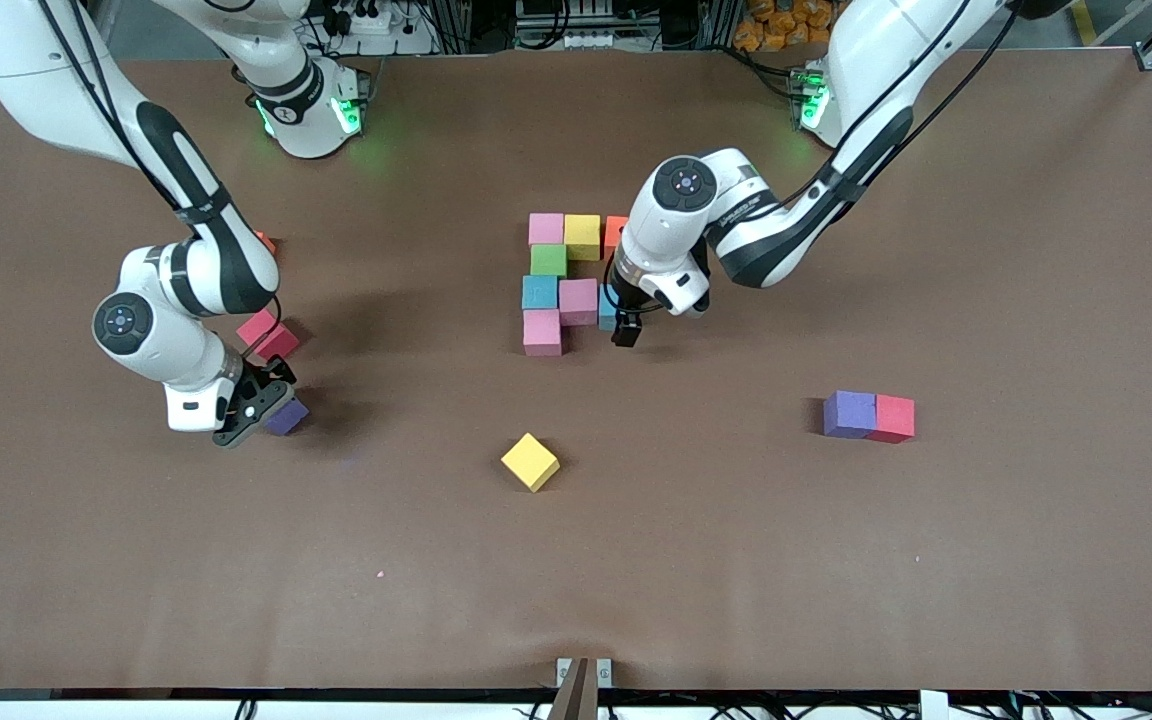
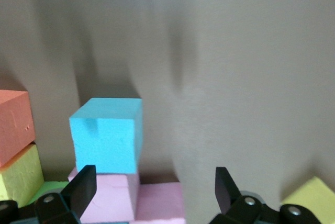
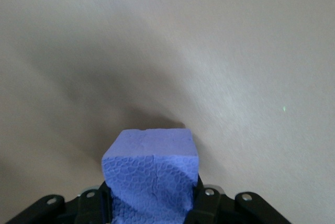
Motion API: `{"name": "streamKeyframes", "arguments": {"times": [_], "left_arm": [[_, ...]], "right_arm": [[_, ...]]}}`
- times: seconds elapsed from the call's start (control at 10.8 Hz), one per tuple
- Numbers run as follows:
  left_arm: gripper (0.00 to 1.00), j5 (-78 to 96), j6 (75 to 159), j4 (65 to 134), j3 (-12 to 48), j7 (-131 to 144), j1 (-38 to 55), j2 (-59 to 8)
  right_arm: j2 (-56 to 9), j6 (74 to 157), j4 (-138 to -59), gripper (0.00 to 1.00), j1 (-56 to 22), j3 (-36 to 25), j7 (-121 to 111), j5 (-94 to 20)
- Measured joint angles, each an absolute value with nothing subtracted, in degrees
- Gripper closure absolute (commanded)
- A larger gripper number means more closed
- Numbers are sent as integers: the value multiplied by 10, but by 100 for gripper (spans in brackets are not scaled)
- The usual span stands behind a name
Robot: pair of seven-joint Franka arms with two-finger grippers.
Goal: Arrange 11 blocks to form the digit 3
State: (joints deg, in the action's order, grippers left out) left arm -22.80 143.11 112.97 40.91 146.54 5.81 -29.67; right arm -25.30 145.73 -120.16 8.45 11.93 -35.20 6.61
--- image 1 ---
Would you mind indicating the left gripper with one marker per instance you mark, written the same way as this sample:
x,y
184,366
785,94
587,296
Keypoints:
x,y
626,304

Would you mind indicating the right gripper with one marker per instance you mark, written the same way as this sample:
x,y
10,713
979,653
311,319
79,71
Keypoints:
x,y
258,383

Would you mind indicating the cyan foam cube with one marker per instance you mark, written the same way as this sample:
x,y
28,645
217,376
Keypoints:
x,y
606,308
539,292

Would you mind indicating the purple foam cube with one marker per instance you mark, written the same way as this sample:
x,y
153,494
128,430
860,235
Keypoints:
x,y
849,414
289,417

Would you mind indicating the pink foam cube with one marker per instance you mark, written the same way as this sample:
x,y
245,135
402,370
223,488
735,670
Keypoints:
x,y
545,228
542,332
578,301

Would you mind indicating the orange foam cube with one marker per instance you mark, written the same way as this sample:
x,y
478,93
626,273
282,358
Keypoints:
x,y
264,242
614,232

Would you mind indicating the yellow foam cube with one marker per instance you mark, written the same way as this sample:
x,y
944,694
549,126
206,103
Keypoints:
x,y
530,462
582,236

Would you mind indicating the green foam cube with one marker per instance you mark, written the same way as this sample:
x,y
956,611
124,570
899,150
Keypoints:
x,y
548,260

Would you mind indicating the red foam cube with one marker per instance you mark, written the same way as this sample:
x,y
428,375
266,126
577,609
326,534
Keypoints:
x,y
274,337
896,418

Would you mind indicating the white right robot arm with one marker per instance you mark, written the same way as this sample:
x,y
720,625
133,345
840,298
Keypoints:
x,y
26,50

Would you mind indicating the brown table cover mat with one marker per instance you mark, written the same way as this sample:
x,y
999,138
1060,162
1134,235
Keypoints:
x,y
576,580

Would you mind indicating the slim white power strip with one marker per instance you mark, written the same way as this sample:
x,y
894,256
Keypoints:
x,y
586,40

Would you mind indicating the bag of orange snacks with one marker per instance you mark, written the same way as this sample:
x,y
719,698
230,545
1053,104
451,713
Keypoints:
x,y
776,25

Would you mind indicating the white paper tag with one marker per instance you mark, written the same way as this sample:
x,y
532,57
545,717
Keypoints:
x,y
933,706

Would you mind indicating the table edge clamp bracket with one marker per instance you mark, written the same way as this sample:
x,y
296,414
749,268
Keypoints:
x,y
584,690

